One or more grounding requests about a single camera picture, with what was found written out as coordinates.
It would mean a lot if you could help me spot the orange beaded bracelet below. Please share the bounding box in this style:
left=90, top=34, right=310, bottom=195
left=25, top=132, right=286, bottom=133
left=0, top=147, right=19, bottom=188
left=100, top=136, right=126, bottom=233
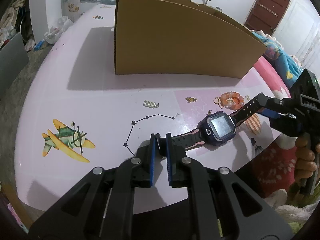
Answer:
left=218, top=91, right=246, bottom=111

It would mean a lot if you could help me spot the dark blue smart watch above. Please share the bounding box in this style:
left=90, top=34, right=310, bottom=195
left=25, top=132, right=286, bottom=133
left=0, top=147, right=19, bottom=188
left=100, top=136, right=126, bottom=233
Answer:
left=171, top=93, right=264, bottom=150

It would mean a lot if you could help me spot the person's right hand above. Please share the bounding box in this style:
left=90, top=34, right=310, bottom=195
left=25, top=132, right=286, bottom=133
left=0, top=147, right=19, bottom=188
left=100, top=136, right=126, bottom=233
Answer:
left=294, top=137, right=317, bottom=186

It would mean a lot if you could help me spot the blue patterned quilt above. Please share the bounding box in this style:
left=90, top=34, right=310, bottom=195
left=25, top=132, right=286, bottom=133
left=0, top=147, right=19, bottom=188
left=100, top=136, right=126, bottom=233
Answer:
left=250, top=30, right=303, bottom=89

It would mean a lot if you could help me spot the pink floral blanket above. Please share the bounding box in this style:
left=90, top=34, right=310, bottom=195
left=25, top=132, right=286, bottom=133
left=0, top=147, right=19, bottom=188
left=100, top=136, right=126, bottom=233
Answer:
left=253, top=56, right=296, bottom=197

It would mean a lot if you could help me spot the green white plush toy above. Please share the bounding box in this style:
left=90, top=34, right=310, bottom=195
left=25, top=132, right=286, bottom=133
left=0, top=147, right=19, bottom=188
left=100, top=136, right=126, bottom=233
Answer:
left=264, top=189, right=319, bottom=234

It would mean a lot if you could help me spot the small gold earring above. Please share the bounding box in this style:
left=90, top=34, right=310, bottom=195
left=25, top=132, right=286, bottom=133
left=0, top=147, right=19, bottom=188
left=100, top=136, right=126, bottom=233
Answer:
left=185, top=97, right=197, bottom=103

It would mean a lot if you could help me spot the brown wooden door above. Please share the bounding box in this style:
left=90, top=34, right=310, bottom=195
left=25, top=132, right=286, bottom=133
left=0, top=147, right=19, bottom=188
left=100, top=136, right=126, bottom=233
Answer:
left=245, top=0, right=290, bottom=35

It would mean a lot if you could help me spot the brown cardboard box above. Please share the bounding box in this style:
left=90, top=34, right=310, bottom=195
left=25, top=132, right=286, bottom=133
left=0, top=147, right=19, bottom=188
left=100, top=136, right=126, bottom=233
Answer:
left=114, top=0, right=266, bottom=79

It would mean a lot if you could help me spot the grey board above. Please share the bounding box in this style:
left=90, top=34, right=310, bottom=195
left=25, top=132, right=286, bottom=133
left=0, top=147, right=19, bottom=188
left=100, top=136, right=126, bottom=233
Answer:
left=0, top=33, right=29, bottom=96

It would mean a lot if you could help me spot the white plastic bag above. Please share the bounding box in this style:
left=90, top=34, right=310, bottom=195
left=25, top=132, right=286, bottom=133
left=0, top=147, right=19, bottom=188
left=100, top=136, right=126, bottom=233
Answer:
left=44, top=16, right=73, bottom=44

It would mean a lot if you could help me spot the thin star chain necklace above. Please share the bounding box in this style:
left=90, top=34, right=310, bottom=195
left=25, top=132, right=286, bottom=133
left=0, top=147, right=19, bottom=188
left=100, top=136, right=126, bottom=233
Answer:
left=122, top=113, right=176, bottom=158

